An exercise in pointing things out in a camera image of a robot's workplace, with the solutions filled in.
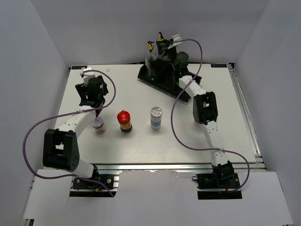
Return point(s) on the red lid sauce jar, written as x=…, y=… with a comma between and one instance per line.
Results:
x=124, y=121

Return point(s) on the blue corner label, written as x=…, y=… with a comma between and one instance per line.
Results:
x=78, y=67
x=218, y=65

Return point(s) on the blue corner label right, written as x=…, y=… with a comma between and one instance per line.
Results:
x=218, y=65

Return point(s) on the silver lid blue label shaker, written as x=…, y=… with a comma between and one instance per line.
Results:
x=155, y=118

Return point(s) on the clear glass oil bottle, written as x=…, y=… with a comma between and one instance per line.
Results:
x=160, y=40
x=149, y=57

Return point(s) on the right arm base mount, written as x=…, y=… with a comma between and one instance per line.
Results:
x=209, y=188

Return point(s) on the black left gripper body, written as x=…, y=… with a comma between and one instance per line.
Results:
x=81, y=89

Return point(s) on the black plastic organizer tray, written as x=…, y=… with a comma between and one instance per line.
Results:
x=165, y=78

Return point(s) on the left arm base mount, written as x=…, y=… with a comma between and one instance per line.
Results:
x=103, y=186

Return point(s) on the blue corner label left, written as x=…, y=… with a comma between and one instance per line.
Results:
x=78, y=67

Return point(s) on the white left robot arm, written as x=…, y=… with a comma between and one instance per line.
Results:
x=60, y=149

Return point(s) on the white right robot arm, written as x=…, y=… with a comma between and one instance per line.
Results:
x=205, y=113

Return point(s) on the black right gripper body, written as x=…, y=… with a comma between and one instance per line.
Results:
x=171, y=53

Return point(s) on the white label lid spice jar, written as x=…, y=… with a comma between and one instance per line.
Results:
x=99, y=125

